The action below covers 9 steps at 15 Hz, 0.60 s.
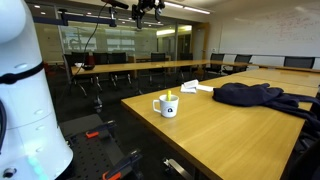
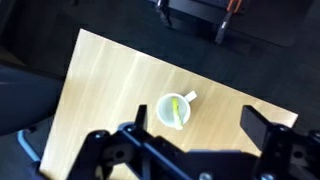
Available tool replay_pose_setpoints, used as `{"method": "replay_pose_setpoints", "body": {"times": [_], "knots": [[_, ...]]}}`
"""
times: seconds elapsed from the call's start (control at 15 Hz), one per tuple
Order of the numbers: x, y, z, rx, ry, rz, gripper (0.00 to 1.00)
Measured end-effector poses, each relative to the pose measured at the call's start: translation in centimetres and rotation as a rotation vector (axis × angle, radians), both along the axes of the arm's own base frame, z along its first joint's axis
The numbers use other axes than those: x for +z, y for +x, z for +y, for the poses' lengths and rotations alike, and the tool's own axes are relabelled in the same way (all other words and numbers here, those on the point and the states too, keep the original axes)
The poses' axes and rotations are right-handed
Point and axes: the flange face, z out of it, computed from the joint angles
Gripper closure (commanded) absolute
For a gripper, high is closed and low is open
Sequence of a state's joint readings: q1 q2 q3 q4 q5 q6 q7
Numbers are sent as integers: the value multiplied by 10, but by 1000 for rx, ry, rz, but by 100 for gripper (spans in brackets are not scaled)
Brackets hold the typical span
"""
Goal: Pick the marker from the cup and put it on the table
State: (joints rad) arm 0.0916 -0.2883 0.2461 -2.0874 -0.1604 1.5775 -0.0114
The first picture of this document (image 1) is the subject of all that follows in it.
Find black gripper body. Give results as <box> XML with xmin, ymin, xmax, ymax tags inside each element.
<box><xmin>135</xmin><ymin>0</ymin><xmax>158</xmax><ymax>15</ymax></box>

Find ceiling light strip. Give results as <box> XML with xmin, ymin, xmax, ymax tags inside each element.
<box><xmin>162</xmin><ymin>1</ymin><xmax>212</xmax><ymax>16</ymax></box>

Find long wooden conference table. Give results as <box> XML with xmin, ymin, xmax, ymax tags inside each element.
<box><xmin>70</xmin><ymin>59</ymin><xmax>254</xmax><ymax>76</ymax></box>

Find black mesh office chair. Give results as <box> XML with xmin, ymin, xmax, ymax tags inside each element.
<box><xmin>91</xmin><ymin>51</ymin><xmax>110</xmax><ymax>92</ymax></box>
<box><xmin>283</xmin><ymin>55</ymin><xmax>316</xmax><ymax>70</ymax></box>
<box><xmin>149</xmin><ymin>52</ymin><xmax>168</xmax><ymax>85</ymax></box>
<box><xmin>107</xmin><ymin>51</ymin><xmax>133</xmax><ymax>88</ymax></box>
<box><xmin>63</xmin><ymin>51</ymin><xmax>90</xmax><ymax>98</ymax></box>
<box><xmin>221</xmin><ymin>53</ymin><xmax>254</xmax><ymax>76</ymax></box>
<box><xmin>203</xmin><ymin>52</ymin><xmax>226</xmax><ymax>77</ymax></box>

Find small black object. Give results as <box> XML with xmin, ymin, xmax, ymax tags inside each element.
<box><xmin>81</xmin><ymin>63</ymin><xmax>97</xmax><ymax>71</ymax></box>

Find flat white paper sheet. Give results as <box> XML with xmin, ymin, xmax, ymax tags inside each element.
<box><xmin>196</xmin><ymin>84</ymin><xmax>215</xmax><ymax>93</ymax></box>

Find white logo mug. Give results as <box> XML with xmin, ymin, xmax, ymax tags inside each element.
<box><xmin>152</xmin><ymin>93</ymin><xmax>180</xmax><ymax>119</ymax></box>

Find dark navy jacket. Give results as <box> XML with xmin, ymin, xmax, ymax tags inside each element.
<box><xmin>212</xmin><ymin>82</ymin><xmax>320</xmax><ymax>132</ymax></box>

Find black chair back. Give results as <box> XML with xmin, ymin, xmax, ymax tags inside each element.
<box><xmin>287</xmin><ymin>139</ymin><xmax>320</xmax><ymax>180</ymax></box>

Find black camera on stand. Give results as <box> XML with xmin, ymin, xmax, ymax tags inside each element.
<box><xmin>100</xmin><ymin>0</ymin><xmax>130</xmax><ymax>21</ymax></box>

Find black camera boom bar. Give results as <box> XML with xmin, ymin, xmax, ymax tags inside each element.
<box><xmin>32</xmin><ymin>8</ymin><xmax>118</xmax><ymax>28</ymax></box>

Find black hanging cable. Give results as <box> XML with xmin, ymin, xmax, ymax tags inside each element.
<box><xmin>71</xmin><ymin>3</ymin><xmax>109</xmax><ymax>78</ymax></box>

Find wall whiteboard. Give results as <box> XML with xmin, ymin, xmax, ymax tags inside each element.
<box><xmin>218</xmin><ymin>8</ymin><xmax>320</xmax><ymax>58</ymax></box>

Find black clamp orange handle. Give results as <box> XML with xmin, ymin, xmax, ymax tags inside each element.
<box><xmin>101</xmin><ymin>149</ymin><xmax>144</xmax><ymax>180</ymax></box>
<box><xmin>66</xmin><ymin>119</ymin><xmax>117</xmax><ymax>145</ymax></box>

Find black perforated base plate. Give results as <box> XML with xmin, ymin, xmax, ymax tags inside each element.
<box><xmin>59</xmin><ymin>113</ymin><xmax>134</xmax><ymax>180</ymax></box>

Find metal table bracket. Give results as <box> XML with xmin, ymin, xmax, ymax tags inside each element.
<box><xmin>162</xmin><ymin>157</ymin><xmax>194</xmax><ymax>180</ymax></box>

